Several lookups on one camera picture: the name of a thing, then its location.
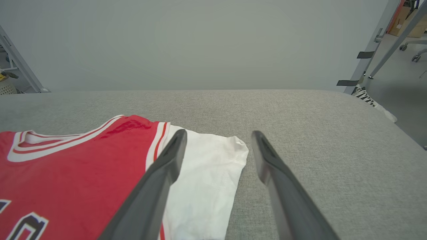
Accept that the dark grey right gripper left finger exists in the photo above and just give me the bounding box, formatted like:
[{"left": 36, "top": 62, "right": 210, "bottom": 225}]
[{"left": 98, "top": 129, "right": 188, "bottom": 240}]

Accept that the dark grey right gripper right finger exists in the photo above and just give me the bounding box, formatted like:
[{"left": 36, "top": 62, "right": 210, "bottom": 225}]
[{"left": 252, "top": 130, "right": 339, "bottom": 240}]

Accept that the red and white jersey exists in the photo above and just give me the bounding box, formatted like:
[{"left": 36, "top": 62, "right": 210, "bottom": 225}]
[{"left": 0, "top": 115, "right": 249, "bottom": 240}]

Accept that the zebra striped cloth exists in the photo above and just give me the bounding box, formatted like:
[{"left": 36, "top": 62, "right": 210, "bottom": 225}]
[{"left": 351, "top": 85, "right": 398, "bottom": 123}]

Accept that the white partition panel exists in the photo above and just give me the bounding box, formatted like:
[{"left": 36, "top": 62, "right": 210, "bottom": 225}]
[{"left": 0, "top": 0, "right": 401, "bottom": 95}]

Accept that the white woven laundry basket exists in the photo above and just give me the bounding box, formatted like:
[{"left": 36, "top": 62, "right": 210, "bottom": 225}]
[{"left": 0, "top": 78, "right": 17, "bottom": 95}]

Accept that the grey metal leg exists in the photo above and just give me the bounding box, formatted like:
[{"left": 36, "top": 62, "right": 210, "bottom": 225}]
[{"left": 368, "top": 2, "right": 427, "bottom": 80}]

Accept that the grey chair caster base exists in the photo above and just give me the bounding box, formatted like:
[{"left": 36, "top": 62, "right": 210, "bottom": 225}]
[{"left": 399, "top": 39, "right": 427, "bottom": 63}]

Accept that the brown cardboard box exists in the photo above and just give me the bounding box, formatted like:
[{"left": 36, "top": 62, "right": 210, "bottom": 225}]
[{"left": 389, "top": 5, "right": 427, "bottom": 38}]

